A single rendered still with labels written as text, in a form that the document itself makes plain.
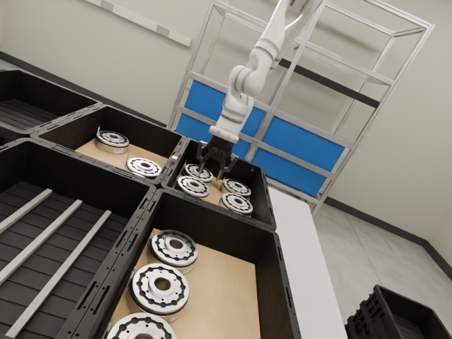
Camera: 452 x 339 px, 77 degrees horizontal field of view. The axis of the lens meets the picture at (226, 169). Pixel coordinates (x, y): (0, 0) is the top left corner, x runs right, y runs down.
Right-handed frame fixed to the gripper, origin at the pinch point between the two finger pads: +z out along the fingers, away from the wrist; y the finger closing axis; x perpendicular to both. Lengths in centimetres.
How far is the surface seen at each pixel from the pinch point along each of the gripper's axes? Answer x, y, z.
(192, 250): 36.7, -4.6, 3.7
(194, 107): -177, 46, 15
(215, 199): 5.7, -5.1, 5.4
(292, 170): -179, -63, 35
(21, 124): 13, 56, 4
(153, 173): 12.7, 14.6, 2.2
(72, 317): 65, 5, -3
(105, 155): 9.0, 31.1, 4.4
